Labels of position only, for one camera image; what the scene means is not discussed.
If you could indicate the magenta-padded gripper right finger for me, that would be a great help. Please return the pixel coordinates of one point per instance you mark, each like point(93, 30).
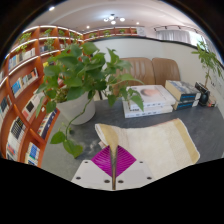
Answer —
point(136, 173)

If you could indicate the cream towel with yellow stripes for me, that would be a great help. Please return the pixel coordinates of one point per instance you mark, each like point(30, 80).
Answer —
point(156, 146)

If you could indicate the white book with plain cover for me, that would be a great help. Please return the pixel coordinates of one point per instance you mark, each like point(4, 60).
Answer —
point(150, 112)

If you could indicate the pothos plant in white pot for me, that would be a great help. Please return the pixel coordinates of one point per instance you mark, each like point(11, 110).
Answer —
point(78, 106)

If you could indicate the white sheer curtain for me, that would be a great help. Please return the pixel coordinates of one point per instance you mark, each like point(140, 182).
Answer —
point(173, 36)

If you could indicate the thin blue-spined book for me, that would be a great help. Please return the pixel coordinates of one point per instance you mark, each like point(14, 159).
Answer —
point(185, 105)

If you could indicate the ceiling lamp with round bulbs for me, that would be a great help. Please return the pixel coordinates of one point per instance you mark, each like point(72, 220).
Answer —
point(113, 19)

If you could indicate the orange wooden bookshelf unit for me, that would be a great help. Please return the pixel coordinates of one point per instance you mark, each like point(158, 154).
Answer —
point(20, 100)

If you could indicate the blue-spined book with photo cover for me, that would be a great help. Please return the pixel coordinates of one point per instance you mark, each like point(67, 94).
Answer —
point(181, 89)

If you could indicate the small tree in black pot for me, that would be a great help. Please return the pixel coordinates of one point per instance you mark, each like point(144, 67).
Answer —
point(202, 95)

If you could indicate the black ceiling track light rail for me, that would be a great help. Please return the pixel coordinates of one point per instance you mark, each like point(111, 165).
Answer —
point(173, 27)

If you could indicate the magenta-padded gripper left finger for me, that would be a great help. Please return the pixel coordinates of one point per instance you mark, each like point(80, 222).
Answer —
point(90, 173)

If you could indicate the white book with face cover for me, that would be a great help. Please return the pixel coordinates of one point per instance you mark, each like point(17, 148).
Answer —
point(155, 95)

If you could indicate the white poster on shelf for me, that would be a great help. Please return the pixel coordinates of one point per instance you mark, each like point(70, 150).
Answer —
point(141, 31)

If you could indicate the small stack of books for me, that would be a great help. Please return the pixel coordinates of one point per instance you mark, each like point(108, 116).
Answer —
point(212, 101)

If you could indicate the brown leather chair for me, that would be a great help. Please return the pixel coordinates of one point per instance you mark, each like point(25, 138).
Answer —
point(140, 71)
point(165, 70)

